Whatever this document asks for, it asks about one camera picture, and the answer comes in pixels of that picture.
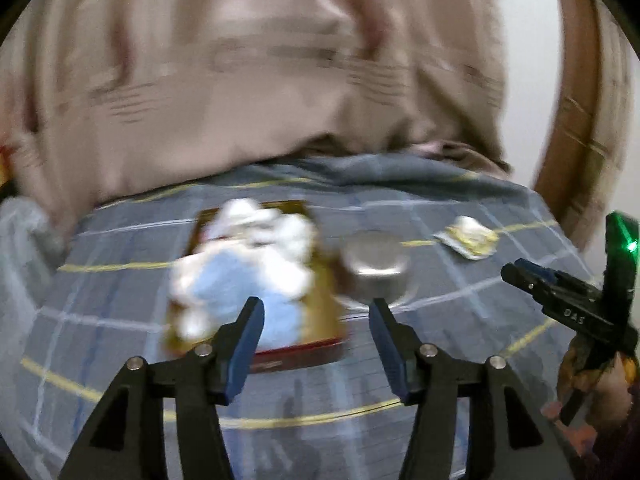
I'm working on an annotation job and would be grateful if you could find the beige printed duvet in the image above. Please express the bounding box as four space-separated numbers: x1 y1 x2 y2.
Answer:
0 0 511 246

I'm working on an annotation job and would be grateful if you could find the white plastic bag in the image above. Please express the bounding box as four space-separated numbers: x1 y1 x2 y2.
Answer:
0 195 66 286

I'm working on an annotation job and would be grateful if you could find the cream yellow sock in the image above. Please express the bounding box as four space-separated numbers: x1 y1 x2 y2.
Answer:
434 215 500 261

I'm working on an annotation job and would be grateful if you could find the pink cloth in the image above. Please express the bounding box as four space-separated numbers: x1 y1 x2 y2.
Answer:
407 141 448 157

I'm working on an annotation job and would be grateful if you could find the light blue sock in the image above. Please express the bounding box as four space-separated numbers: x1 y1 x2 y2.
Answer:
192 249 312 352

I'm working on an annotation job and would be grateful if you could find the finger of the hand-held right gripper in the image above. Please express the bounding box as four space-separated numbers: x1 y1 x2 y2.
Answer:
501 264 551 307
514 258 601 292

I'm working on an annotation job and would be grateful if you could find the gold metal tray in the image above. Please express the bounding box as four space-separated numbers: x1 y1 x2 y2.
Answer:
165 200 351 373

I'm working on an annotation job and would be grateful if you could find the metal bowl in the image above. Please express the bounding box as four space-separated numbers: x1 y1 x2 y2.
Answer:
339 230 413 308

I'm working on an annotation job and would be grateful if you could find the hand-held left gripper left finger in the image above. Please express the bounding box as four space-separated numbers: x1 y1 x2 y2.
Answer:
57 296 266 480

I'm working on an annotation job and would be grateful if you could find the white balled sock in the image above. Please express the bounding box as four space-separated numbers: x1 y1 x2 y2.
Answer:
270 214 322 303
169 255 213 342

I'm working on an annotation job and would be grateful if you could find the grey plaid bed sheet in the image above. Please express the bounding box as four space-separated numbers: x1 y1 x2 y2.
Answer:
0 155 606 480

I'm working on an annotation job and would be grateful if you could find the person's right hand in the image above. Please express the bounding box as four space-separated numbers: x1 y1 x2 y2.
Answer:
555 332 638 428

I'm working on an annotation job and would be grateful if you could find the wooden furniture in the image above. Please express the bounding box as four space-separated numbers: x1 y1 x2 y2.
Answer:
532 0 638 256

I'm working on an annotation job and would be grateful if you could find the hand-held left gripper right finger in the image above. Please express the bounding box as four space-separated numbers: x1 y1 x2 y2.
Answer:
367 297 576 480

